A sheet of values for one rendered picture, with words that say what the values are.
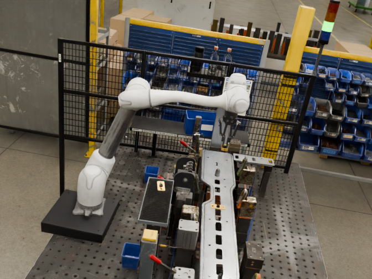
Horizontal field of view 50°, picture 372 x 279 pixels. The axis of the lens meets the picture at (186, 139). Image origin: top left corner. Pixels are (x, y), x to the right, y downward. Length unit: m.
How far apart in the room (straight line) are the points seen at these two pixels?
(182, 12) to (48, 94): 4.87
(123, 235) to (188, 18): 6.79
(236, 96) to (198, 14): 6.79
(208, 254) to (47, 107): 3.02
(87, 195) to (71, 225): 0.19
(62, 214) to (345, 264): 2.45
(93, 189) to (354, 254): 2.51
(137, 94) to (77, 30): 2.05
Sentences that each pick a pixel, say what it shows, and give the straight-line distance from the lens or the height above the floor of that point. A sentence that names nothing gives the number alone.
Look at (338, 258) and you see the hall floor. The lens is 3.91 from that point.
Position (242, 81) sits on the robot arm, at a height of 1.68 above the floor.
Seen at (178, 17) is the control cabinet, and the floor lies 0.75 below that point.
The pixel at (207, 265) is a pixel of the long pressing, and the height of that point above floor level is 1.00.
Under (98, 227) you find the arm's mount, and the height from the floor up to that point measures 0.76.
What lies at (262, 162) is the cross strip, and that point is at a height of 1.00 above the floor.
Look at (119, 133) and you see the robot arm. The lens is 2.49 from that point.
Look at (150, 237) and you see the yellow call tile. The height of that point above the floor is 1.16.
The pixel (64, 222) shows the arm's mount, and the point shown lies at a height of 0.77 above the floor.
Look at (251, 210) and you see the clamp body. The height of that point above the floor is 0.98.
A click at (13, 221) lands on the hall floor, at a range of 3.76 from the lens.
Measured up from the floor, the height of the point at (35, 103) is 0.51.
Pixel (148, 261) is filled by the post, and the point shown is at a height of 1.03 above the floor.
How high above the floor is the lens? 2.34
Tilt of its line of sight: 27 degrees down
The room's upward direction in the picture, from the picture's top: 8 degrees clockwise
